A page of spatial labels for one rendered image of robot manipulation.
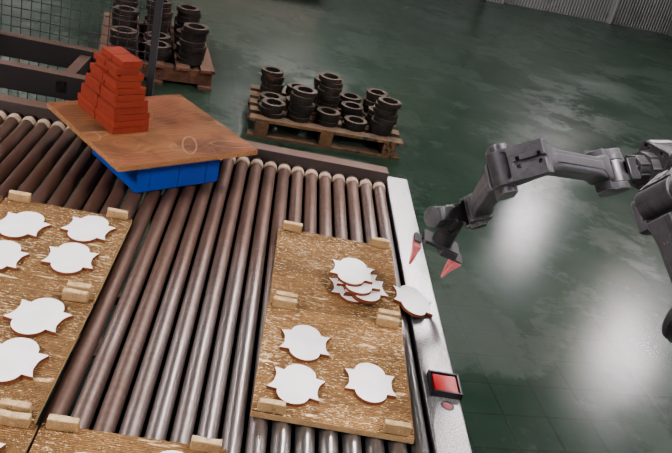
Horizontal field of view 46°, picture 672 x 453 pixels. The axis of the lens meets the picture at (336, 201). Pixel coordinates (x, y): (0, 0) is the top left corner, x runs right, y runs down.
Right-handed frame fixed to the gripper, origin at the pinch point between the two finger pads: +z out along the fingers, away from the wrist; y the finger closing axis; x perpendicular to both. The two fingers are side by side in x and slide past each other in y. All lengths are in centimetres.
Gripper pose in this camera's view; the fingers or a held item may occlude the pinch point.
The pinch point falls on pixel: (426, 267)
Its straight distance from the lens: 220.2
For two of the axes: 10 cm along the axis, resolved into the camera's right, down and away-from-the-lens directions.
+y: 9.1, 3.9, 1.1
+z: -4.0, 8.2, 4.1
